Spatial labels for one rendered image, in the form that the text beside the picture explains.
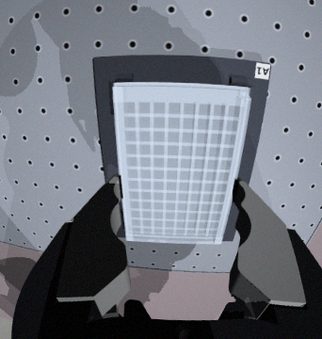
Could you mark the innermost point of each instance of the dark grey rectangular frame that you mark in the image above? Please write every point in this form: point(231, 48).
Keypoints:
point(108, 70)

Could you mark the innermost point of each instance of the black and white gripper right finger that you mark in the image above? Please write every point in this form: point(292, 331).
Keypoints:
point(274, 275)

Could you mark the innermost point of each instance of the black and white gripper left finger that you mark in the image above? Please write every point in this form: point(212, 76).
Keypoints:
point(82, 275)

